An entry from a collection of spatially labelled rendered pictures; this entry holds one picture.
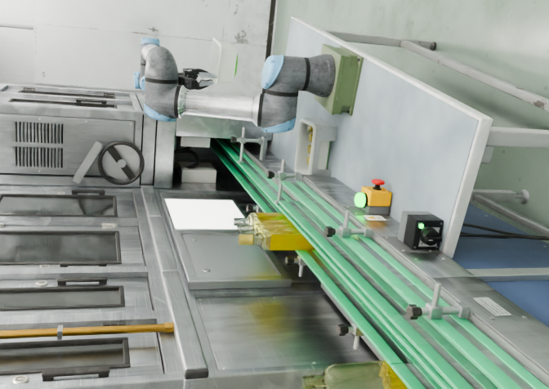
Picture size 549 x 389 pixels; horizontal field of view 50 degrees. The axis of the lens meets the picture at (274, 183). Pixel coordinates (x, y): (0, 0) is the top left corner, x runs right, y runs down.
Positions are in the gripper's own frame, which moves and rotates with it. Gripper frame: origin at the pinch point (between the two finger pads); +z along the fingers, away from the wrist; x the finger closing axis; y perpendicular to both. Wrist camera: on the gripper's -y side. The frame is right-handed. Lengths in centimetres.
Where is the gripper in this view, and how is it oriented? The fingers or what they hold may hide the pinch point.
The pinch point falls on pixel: (216, 78)
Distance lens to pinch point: 264.8
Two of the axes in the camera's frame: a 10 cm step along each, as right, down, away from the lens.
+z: 9.6, -0.8, 2.5
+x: -0.2, 9.3, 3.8
